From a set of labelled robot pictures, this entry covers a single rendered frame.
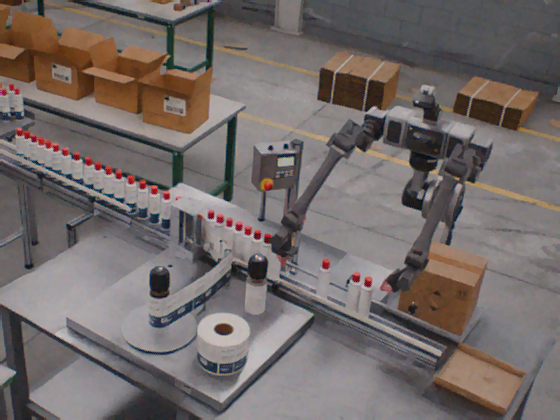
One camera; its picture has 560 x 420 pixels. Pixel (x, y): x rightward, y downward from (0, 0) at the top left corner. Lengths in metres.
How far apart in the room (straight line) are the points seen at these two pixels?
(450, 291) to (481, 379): 0.38
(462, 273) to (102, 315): 1.51
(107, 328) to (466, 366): 1.48
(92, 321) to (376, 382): 1.18
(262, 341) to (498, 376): 0.97
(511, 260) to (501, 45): 3.44
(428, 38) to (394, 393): 6.09
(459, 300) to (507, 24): 5.48
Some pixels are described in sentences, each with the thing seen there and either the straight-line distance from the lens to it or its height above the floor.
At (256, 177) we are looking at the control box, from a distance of 3.53.
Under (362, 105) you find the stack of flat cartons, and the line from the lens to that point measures 7.61.
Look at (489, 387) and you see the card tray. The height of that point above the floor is 0.83.
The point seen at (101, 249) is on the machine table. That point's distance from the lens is 3.96.
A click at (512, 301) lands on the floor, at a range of 5.42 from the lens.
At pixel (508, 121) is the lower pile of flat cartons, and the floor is 0.07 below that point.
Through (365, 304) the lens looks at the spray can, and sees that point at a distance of 3.48.
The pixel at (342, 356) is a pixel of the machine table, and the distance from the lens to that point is 3.41.
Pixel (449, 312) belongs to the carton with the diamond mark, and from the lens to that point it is 3.56.
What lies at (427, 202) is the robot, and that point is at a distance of 3.89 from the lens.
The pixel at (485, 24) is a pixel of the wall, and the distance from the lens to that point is 8.73.
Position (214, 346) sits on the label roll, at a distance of 3.11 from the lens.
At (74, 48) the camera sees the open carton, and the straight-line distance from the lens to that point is 5.81.
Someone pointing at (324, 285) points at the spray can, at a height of 0.97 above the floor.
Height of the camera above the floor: 3.05
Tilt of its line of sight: 31 degrees down
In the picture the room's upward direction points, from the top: 5 degrees clockwise
